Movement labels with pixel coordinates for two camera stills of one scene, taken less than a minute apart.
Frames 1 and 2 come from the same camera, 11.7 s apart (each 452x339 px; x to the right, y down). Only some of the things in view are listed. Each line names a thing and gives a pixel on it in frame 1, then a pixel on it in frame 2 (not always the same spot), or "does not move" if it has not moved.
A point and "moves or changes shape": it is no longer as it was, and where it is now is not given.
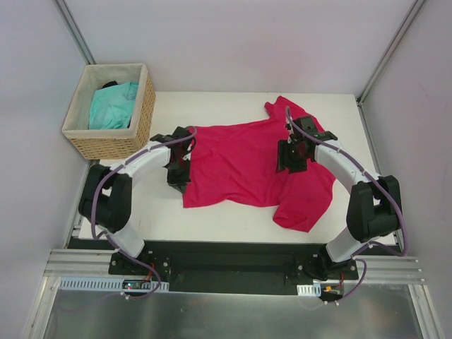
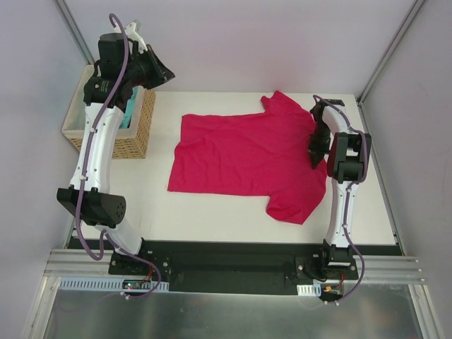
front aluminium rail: x=395 y=269 does not move
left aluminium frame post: x=73 y=31 does not move
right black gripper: x=286 y=157 -> x=318 y=142
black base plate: x=224 y=266 does not move
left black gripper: x=179 y=177 -> x=152 y=67
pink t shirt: x=237 y=164 moves or changes shape
